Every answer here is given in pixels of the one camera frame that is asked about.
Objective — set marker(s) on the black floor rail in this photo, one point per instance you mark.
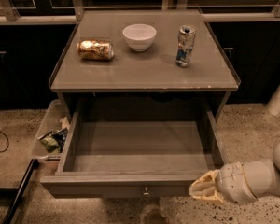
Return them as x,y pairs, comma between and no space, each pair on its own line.
19,191

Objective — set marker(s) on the blue silver upright can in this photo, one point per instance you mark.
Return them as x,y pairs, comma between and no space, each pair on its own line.
186,39

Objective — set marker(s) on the white ceramic bowl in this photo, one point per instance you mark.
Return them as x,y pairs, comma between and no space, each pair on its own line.
139,37

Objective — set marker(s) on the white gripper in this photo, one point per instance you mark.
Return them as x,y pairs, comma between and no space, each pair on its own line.
230,181

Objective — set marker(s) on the clear plastic bin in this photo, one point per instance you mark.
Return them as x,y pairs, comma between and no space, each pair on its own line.
54,120

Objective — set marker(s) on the grey top drawer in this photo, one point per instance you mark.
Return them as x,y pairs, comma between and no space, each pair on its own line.
136,147

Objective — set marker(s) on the green snack bag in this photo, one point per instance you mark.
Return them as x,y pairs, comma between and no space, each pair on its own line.
50,143

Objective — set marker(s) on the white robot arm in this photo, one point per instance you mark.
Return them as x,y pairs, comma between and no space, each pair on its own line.
252,138

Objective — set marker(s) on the grey drawer cabinet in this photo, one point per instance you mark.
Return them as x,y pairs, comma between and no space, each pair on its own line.
153,70

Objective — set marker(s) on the dark blue snack bag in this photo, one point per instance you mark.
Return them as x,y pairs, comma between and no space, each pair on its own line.
60,137

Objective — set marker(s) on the gold crushed soda can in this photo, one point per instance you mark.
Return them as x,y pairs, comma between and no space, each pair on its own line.
95,50

